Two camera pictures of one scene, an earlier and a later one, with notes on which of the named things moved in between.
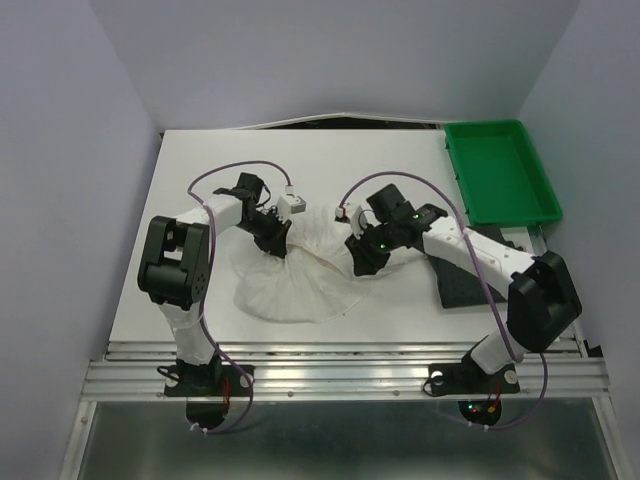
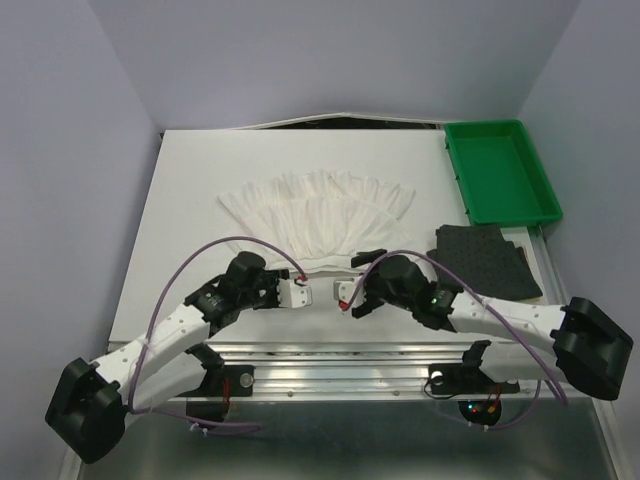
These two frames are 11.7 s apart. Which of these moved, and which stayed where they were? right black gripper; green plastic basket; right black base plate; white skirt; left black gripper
Moved: right black gripper; white skirt; left black gripper
Stayed: right black base plate; green plastic basket
